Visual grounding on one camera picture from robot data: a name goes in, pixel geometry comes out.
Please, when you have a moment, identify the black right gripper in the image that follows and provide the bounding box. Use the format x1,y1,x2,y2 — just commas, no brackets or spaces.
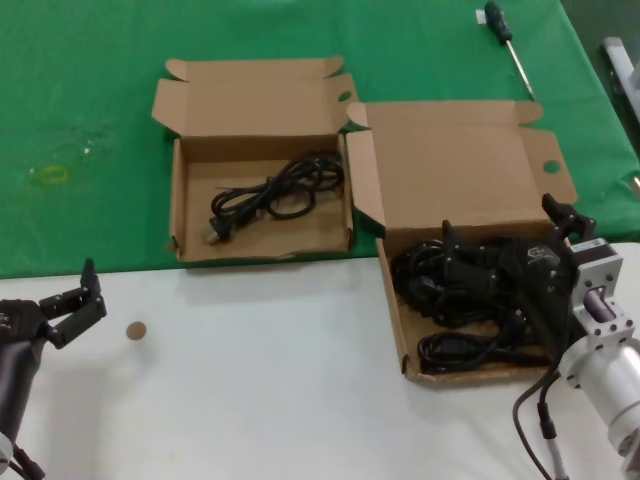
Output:
441,192,597,366

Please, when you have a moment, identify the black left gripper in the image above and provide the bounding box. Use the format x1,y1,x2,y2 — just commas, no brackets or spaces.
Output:
0,258,108,437

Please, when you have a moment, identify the black power cable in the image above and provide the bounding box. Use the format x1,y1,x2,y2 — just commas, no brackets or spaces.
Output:
389,238,451,326
203,151,346,246
432,284,539,346
417,332,556,374

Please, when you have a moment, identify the open brown cardboard box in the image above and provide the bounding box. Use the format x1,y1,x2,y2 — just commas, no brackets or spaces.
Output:
151,54,361,263
344,99,580,386

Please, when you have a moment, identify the green table cloth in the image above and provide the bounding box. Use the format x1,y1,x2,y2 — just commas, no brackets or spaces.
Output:
0,0,640,279

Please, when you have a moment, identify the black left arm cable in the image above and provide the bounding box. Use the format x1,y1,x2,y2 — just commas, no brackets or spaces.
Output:
0,442,46,480

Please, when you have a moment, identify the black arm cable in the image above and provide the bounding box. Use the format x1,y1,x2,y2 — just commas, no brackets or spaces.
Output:
0,442,46,480
512,369,569,480

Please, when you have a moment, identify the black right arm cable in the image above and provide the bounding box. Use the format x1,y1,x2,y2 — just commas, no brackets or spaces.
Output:
512,369,569,480

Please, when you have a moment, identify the white metal rail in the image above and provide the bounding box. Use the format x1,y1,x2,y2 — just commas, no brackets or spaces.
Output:
602,36,640,119

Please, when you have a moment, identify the green handled screwdriver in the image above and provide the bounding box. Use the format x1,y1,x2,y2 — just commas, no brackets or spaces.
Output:
483,0,535,99

